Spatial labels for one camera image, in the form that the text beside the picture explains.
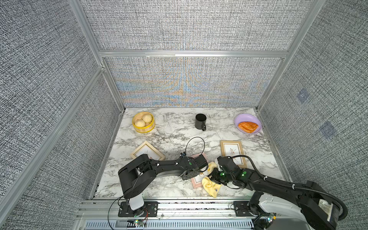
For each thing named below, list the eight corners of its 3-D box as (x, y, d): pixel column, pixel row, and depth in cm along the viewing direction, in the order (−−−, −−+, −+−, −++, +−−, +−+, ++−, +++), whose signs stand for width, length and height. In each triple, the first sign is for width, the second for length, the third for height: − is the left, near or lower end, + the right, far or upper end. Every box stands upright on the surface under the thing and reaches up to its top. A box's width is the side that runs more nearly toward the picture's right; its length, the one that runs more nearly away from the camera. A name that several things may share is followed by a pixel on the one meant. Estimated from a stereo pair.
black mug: (195, 131, 106) (195, 124, 100) (194, 120, 113) (195, 113, 107) (205, 131, 106) (207, 124, 100) (204, 120, 113) (205, 113, 107)
